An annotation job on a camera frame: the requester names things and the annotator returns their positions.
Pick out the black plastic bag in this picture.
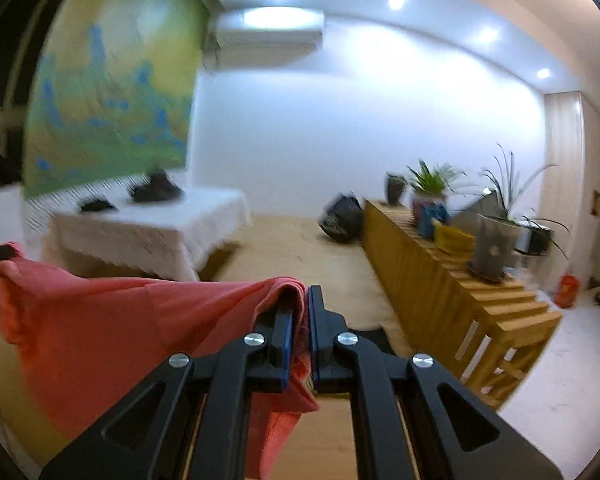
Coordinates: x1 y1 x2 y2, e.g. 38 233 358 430
318 193 364 244

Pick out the dark ceramic pot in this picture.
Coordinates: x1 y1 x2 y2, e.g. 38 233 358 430
385 174 406 207

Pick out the potted green plant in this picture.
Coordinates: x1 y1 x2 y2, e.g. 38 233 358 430
406 159 466 226

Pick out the blue bag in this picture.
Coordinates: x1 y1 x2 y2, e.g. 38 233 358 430
417 203 450 240

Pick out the small black ornament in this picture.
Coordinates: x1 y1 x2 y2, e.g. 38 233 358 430
79 198 117 214

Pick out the black teapot ornament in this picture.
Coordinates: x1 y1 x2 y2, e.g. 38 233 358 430
129 167 183 204

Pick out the wooden slatted railing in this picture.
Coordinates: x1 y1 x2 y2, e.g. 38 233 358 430
362 200 562 410

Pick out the yellow bag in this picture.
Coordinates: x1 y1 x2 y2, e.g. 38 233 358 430
434 221 476 260

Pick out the pink shirt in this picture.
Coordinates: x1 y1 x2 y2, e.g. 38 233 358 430
0 255 318 479

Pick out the white air conditioner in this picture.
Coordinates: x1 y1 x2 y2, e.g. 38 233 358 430
202 6 326 70

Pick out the tall potted plant grey pot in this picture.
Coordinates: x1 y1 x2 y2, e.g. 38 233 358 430
468 143 571 283

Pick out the white tablecloth table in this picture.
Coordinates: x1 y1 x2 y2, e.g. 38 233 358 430
40 172 251 282

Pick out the green landscape wall painting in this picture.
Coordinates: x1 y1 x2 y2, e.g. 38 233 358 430
23 0 209 198

